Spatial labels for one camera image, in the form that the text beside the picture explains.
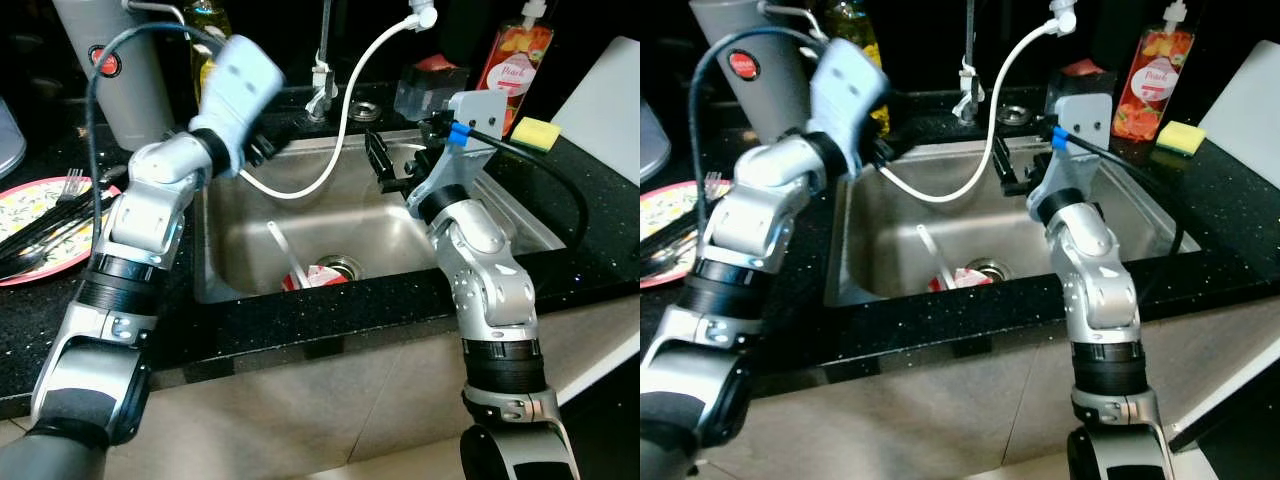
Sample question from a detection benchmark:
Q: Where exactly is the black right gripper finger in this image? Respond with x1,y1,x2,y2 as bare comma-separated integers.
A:
364,130,395,194
992,135,1017,197

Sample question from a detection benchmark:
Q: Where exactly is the clear box with red top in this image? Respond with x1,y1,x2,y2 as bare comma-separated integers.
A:
1044,58,1113,113
392,54,472,123

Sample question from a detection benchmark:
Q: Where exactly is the metal faucet pipe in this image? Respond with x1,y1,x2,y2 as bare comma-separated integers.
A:
307,0,343,123
956,0,989,123

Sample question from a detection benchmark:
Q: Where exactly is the stainless steel sink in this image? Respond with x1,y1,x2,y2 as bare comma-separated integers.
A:
823,133,1198,308
193,128,569,306

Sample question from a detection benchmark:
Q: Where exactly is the metal sink drain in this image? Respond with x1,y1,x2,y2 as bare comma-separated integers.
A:
965,257,1014,285
314,254,367,283

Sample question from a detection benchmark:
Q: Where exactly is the red and white cup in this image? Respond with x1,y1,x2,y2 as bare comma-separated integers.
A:
281,262,351,294
927,265,998,295

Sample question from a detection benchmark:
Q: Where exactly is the grey cylinder with red label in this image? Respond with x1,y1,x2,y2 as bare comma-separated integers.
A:
50,0,196,153
690,0,833,149

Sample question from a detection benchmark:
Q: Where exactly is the yellow sponge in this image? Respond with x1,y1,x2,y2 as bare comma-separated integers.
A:
511,116,564,154
1155,120,1208,158

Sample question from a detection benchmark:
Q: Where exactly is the yellow liquid bottle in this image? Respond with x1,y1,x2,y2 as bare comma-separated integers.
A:
818,0,893,139
185,0,233,106

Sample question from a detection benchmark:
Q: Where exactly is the red peach soap bottle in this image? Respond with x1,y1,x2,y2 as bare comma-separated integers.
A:
474,0,557,128
1110,0,1198,143

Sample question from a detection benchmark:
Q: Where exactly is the white flat board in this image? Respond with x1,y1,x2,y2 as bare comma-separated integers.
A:
1195,40,1280,163
548,35,641,159

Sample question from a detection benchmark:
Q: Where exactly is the black chopstick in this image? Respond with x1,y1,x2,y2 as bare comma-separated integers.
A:
640,205,706,261
0,190,119,256
0,200,113,266
640,215,701,271

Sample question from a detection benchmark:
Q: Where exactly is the clear plastic container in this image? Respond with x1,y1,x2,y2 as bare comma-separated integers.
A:
640,98,668,188
0,95,29,183

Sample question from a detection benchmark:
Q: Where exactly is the beige cabinet front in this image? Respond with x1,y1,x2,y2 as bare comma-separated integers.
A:
0,295,641,480
740,300,1280,480

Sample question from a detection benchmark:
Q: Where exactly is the dark spoon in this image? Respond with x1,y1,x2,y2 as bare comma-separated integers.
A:
0,245,61,281
640,250,691,281

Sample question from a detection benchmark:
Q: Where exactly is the white flexible hose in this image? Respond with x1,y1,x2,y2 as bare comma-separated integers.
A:
878,15,1063,206
240,12,426,203

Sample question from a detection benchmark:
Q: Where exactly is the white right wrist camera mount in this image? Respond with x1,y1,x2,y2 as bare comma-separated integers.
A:
1025,92,1114,219
404,90,509,219

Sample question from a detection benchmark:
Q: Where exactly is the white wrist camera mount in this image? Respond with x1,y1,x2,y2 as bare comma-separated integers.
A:
188,34,287,179
803,38,894,183
404,90,509,219
1025,92,1114,219

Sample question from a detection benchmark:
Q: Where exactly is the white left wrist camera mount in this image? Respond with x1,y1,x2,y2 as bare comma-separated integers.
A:
188,34,287,179
803,38,894,183

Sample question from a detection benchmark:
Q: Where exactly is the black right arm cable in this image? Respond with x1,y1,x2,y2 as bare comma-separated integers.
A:
1068,135,1189,266
465,130,591,259

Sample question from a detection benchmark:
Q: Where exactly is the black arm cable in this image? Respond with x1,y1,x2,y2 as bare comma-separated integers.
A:
84,22,229,216
465,130,591,259
686,24,833,226
1068,135,1189,266

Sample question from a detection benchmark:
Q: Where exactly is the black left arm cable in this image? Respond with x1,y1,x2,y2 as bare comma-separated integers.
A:
686,24,833,226
84,22,229,216

